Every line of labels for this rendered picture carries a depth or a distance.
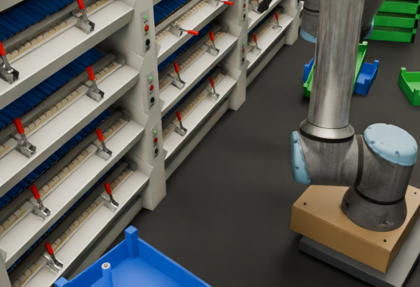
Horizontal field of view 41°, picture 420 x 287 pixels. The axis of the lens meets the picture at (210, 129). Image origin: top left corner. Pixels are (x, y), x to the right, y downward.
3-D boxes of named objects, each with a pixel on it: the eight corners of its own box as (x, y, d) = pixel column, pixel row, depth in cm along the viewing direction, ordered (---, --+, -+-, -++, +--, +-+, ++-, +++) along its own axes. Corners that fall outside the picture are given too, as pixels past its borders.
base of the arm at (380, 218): (415, 206, 172) (424, 181, 166) (389, 242, 159) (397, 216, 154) (359, 180, 181) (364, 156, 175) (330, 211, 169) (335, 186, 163)
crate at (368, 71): (376, 75, 268) (379, 60, 264) (366, 95, 253) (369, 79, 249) (315, 62, 279) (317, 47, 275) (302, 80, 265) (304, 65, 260)
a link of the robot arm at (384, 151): (412, 203, 158) (427, 154, 148) (351, 200, 159) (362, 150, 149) (400, 169, 171) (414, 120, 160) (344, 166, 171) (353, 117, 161)
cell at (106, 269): (115, 286, 116) (112, 264, 112) (109, 291, 115) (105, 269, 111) (109, 281, 117) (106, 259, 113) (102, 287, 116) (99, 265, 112)
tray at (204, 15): (235, 0, 216) (244, -21, 210) (153, 69, 172) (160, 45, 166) (191, -25, 219) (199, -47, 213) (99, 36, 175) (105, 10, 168)
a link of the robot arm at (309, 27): (333, 45, 193) (339, 11, 186) (299, 44, 193) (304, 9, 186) (330, 34, 201) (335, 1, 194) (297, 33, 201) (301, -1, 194)
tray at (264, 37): (290, 25, 290) (301, 3, 281) (242, 78, 245) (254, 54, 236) (256, 5, 293) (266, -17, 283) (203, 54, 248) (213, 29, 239)
